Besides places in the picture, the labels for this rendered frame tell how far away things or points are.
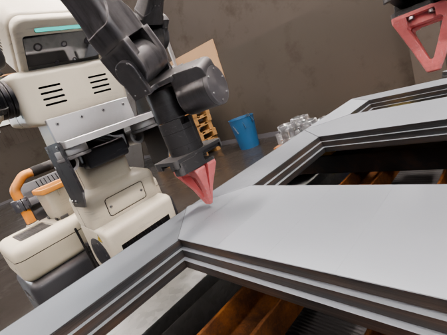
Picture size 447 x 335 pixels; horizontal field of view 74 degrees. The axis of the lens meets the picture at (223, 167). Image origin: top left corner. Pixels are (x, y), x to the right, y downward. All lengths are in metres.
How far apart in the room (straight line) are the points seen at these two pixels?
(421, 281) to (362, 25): 4.18
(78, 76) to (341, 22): 3.89
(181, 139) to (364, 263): 0.30
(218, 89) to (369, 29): 3.97
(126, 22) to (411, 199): 0.42
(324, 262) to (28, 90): 0.72
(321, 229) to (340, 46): 4.18
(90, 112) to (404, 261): 0.74
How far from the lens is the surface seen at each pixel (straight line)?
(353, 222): 0.36
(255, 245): 0.37
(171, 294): 0.68
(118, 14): 0.46
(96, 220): 0.86
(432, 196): 0.40
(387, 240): 0.33
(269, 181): 0.59
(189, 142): 0.47
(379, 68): 4.37
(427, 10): 0.47
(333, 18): 4.49
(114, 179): 0.90
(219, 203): 0.53
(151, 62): 0.46
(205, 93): 0.42
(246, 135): 4.84
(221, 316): 0.50
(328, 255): 0.32
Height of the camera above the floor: 1.03
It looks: 14 degrees down
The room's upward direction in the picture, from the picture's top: 20 degrees counter-clockwise
